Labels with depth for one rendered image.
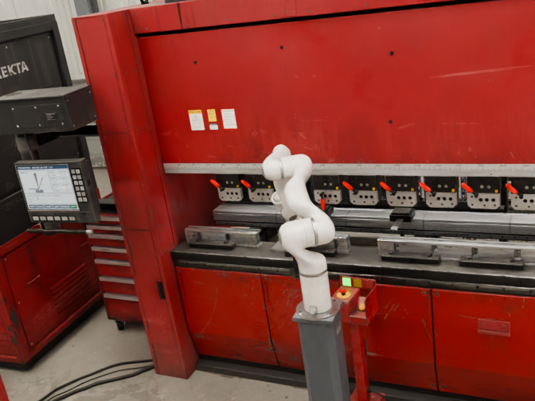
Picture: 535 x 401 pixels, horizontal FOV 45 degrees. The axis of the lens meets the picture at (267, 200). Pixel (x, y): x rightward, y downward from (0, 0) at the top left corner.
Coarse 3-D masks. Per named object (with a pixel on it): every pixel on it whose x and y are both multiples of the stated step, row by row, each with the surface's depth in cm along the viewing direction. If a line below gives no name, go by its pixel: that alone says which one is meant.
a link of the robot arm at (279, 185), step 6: (282, 180) 315; (288, 180) 317; (276, 186) 320; (282, 186) 319; (282, 192) 321; (282, 198) 321; (282, 210) 330; (288, 210) 323; (288, 216) 326; (294, 216) 328
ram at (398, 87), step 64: (512, 0) 273; (192, 64) 351; (256, 64) 334; (320, 64) 320; (384, 64) 306; (448, 64) 294; (512, 64) 283; (256, 128) 349; (320, 128) 333; (384, 128) 318; (448, 128) 305; (512, 128) 293
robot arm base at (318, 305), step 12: (300, 276) 272; (324, 276) 270; (312, 288) 270; (324, 288) 271; (312, 300) 272; (324, 300) 273; (336, 300) 283; (300, 312) 276; (312, 312) 272; (324, 312) 274; (336, 312) 274
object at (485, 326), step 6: (480, 324) 323; (486, 324) 322; (492, 324) 321; (498, 324) 319; (504, 324) 318; (480, 330) 323; (486, 330) 323; (492, 330) 322; (498, 330) 320; (504, 330) 319
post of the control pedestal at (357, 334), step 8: (352, 328) 336; (360, 328) 335; (352, 336) 338; (360, 336) 336; (352, 344) 340; (360, 344) 337; (360, 352) 339; (360, 360) 341; (360, 368) 343; (360, 376) 345; (360, 384) 347; (368, 384) 350; (360, 392) 350; (360, 400) 352; (368, 400) 352
